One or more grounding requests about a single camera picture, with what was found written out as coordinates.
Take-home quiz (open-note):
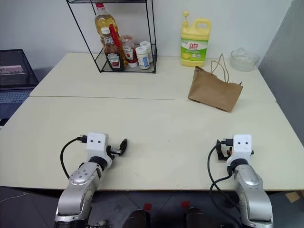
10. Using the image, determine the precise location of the brown paper bag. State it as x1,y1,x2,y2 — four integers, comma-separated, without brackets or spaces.
188,53,244,113

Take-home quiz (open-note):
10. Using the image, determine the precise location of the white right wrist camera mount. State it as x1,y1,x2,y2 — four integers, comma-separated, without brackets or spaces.
225,133,253,167

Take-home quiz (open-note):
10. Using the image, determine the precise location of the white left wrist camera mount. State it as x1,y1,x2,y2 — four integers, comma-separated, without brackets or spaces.
85,132,114,167

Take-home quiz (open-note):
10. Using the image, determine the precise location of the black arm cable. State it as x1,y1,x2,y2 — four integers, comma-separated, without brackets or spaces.
207,142,241,228
60,134,88,179

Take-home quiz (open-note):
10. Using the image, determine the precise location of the clear plastic bowl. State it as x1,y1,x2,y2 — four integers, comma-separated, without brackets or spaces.
230,47,260,72

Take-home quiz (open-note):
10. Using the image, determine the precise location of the dark rounded shape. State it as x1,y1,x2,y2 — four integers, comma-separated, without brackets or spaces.
123,208,152,228
184,206,210,228

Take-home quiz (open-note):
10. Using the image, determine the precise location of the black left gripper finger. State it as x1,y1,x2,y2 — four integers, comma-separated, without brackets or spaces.
119,138,128,156

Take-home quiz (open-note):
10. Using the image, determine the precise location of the black wire rack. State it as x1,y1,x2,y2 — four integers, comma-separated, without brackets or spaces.
66,0,158,74

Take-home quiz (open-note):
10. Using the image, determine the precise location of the grey partition panel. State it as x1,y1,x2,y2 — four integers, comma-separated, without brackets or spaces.
257,0,304,154

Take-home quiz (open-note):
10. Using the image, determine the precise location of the white floor cable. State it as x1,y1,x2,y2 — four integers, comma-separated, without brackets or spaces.
0,191,29,203

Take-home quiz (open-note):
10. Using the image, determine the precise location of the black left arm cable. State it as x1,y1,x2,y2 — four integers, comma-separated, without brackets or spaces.
60,134,88,179

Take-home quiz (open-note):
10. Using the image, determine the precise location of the yellow detergent jug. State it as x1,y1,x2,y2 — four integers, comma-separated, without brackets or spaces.
180,10,212,68

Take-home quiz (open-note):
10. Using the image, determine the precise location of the dark glass ketchup bottle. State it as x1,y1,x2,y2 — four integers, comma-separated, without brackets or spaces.
101,27,126,73

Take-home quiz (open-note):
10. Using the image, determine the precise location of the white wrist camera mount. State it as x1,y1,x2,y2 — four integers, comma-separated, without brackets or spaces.
85,132,114,167
225,133,253,167

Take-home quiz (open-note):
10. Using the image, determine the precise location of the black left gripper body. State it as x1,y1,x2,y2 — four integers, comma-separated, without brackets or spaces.
105,144,122,159

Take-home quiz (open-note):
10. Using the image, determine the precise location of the white seasoning jar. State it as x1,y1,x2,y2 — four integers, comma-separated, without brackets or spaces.
135,46,151,70
139,40,154,64

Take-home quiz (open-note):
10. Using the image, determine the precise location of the cardboard piece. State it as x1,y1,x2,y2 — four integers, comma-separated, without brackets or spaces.
285,190,301,204

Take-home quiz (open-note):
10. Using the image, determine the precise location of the red squeeze ketchup bottle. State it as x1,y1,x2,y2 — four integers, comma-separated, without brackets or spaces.
121,35,139,69

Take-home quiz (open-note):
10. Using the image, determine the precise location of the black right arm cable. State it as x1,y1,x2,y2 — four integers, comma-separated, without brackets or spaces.
207,142,241,228

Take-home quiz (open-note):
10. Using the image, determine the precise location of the cooking oil bottle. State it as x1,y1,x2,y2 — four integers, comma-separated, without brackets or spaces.
95,3,122,59

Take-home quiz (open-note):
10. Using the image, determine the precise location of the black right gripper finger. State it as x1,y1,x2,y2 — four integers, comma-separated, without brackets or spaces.
216,139,227,161

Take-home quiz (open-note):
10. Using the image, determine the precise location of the grey laptop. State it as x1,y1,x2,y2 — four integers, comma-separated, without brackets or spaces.
0,49,40,127

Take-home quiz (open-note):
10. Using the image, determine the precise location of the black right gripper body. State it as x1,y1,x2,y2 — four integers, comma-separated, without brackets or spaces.
222,138,235,160

